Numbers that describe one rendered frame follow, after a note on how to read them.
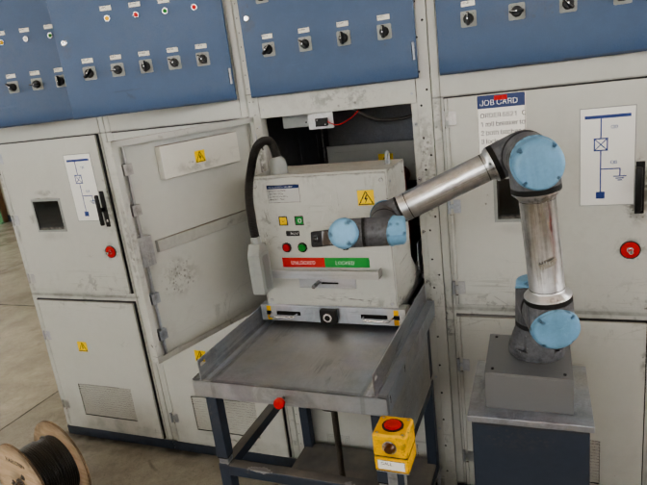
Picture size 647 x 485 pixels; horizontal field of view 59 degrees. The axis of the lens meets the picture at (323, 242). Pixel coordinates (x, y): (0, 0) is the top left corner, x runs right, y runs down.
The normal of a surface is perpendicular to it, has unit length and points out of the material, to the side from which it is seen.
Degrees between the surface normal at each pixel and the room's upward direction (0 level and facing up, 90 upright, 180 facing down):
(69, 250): 90
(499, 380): 90
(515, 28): 90
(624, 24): 90
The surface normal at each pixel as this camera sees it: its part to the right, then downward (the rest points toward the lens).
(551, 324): -0.07, 0.44
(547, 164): -0.13, 0.19
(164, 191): 0.80, 0.07
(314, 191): -0.37, 0.29
